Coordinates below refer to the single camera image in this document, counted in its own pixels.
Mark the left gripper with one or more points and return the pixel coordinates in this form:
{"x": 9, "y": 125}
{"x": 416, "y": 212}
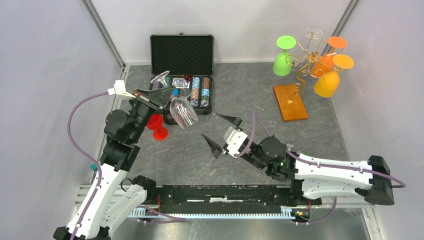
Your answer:
{"x": 161, "y": 95}

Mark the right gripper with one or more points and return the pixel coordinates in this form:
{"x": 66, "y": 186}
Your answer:
{"x": 215, "y": 149}

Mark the clear wine glass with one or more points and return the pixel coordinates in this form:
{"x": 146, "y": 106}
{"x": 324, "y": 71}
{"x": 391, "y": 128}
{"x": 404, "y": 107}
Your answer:
{"x": 312, "y": 34}
{"x": 180, "y": 109}

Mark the red plastic wine glass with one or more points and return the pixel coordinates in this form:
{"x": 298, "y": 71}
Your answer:
{"x": 155, "y": 124}

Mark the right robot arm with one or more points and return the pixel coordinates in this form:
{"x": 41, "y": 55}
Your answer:
{"x": 310, "y": 177}

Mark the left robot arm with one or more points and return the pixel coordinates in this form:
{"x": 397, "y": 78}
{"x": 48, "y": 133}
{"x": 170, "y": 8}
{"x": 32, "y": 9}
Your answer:
{"x": 96, "y": 219}

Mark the wooden rack base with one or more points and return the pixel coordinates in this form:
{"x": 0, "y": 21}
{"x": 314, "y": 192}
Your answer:
{"x": 290, "y": 103}

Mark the green plastic wine glass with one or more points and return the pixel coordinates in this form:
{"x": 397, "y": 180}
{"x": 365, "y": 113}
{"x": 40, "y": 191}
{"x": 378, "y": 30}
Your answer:
{"x": 282, "y": 65}

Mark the yellow plastic wine glass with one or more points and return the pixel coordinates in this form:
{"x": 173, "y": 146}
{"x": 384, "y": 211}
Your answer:
{"x": 327, "y": 85}

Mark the orange plastic wine glass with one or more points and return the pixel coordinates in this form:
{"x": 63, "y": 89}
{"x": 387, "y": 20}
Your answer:
{"x": 325, "y": 63}

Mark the playing card deck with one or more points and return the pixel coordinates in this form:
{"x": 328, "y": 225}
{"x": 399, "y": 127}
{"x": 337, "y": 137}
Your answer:
{"x": 180, "y": 83}

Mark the black poker chip case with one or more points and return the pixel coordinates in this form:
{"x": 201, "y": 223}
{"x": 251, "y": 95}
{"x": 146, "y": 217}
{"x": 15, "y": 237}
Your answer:
{"x": 186, "y": 56}

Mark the teal small block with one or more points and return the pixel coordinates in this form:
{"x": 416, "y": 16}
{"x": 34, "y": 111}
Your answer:
{"x": 94, "y": 167}

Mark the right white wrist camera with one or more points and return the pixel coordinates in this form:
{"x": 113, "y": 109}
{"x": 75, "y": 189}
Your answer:
{"x": 236, "y": 140}

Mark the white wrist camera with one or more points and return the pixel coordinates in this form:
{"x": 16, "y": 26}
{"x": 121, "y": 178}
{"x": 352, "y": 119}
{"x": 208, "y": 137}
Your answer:
{"x": 236, "y": 140}
{"x": 119, "y": 89}

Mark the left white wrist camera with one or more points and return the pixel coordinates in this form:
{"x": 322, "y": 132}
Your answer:
{"x": 119, "y": 89}

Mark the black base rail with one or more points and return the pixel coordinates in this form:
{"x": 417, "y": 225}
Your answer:
{"x": 227, "y": 199}

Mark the gold wire glass rack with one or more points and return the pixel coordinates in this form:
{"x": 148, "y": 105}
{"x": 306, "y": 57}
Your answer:
{"x": 313, "y": 57}

